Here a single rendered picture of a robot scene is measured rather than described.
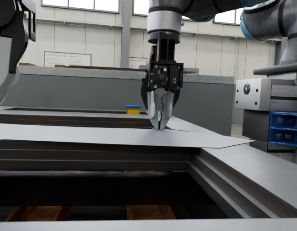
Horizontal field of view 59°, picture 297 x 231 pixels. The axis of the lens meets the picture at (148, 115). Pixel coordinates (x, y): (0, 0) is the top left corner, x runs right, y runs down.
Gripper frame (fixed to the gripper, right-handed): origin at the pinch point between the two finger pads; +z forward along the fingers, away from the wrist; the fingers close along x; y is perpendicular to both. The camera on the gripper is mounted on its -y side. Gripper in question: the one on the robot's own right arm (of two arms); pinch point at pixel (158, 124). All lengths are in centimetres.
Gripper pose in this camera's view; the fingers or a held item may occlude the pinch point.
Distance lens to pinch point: 62.1
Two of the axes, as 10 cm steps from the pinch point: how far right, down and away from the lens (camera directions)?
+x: 9.9, 0.3, 1.2
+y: 1.1, 0.8, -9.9
